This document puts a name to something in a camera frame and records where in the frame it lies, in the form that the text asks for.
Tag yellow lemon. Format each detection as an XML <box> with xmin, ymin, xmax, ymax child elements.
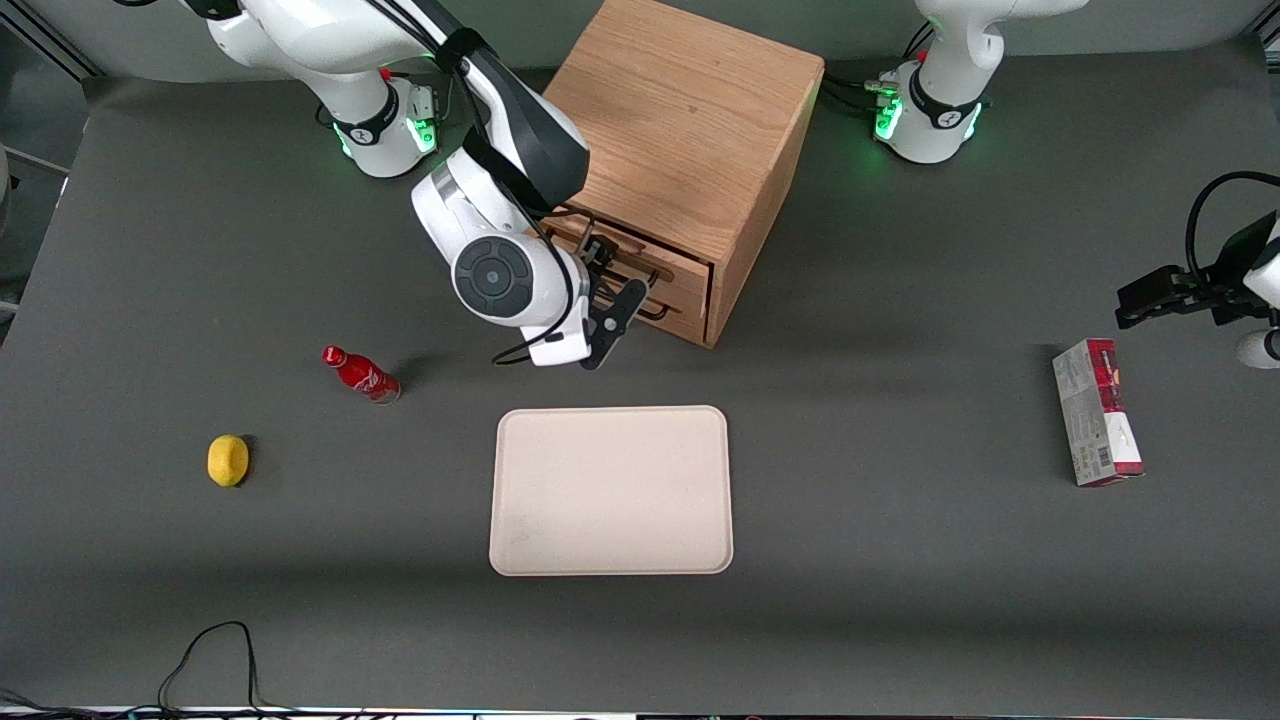
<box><xmin>207</xmin><ymin>434</ymin><xmax>250</xmax><ymax>488</ymax></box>

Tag black looped floor cable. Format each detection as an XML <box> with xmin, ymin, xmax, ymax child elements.
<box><xmin>0</xmin><ymin>620</ymin><xmax>331</xmax><ymax>720</ymax></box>

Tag beige rectangular tray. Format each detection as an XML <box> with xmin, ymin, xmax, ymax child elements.
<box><xmin>489</xmin><ymin>405</ymin><xmax>734</xmax><ymax>577</ymax></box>

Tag short wooden drawer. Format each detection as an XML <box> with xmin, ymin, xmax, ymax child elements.
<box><xmin>625</xmin><ymin>280</ymin><xmax>713</xmax><ymax>347</ymax></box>

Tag black looped wrist cable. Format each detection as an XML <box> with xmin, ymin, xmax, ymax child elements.
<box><xmin>1186</xmin><ymin>171</ymin><xmax>1280</xmax><ymax>293</ymax></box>

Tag black base cables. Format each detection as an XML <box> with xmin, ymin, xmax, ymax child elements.
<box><xmin>820</xmin><ymin>72</ymin><xmax>898</xmax><ymax>115</ymax></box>

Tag wooden drawer cabinet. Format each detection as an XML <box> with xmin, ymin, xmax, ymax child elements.
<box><xmin>540</xmin><ymin>0</ymin><xmax>826</xmax><ymax>349</ymax></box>

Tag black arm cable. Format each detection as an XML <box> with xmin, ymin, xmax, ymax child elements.
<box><xmin>365</xmin><ymin>0</ymin><xmax>591</xmax><ymax>366</ymax></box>

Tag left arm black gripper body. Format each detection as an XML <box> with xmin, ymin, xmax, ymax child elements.
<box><xmin>1195</xmin><ymin>215</ymin><xmax>1276</xmax><ymax>326</ymax></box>

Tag red and white carton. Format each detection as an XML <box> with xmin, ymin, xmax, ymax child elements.
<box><xmin>1052</xmin><ymin>338</ymin><xmax>1145</xmax><ymax>488</ymax></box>

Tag dark metal frame bar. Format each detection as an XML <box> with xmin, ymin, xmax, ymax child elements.
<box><xmin>0</xmin><ymin>18</ymin><xmax>101</xmax><ymax>81</ymax></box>

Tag tall wooden drawer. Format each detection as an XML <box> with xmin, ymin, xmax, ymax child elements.
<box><xmin>548</xmin><ymin>205</ymin><xmax>715</xmax><ymax>309</ymax></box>

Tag red cola bottle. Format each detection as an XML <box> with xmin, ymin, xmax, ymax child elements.
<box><xmin>322</xmin><ymin>345</ymin><xmax>402</xmax><ymax>405</ymax></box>

